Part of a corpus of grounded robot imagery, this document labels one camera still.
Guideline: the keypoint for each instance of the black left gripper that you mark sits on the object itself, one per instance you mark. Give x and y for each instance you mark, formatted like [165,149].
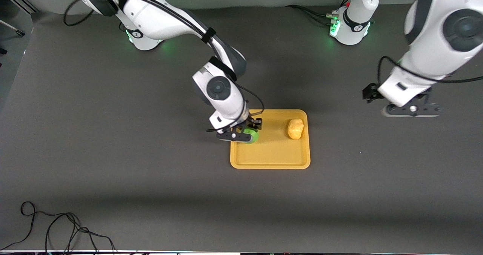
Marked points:
[370,92]

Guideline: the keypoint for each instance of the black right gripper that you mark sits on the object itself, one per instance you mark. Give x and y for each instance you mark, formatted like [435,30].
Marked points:
[254,124]

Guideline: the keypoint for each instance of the green apple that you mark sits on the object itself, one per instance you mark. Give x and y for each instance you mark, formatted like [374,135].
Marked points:
[255,136]

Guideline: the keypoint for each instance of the yellow potato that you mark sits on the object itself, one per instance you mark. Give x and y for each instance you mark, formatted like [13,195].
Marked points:
[295,128]

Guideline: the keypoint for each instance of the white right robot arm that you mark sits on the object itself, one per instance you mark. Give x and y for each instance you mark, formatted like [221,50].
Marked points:
[158,17]

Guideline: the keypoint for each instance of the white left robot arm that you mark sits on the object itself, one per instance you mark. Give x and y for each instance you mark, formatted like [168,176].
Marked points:
[434,40]

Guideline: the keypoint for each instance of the orange plastic tray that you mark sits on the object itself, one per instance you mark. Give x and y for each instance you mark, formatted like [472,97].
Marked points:
[275,153]

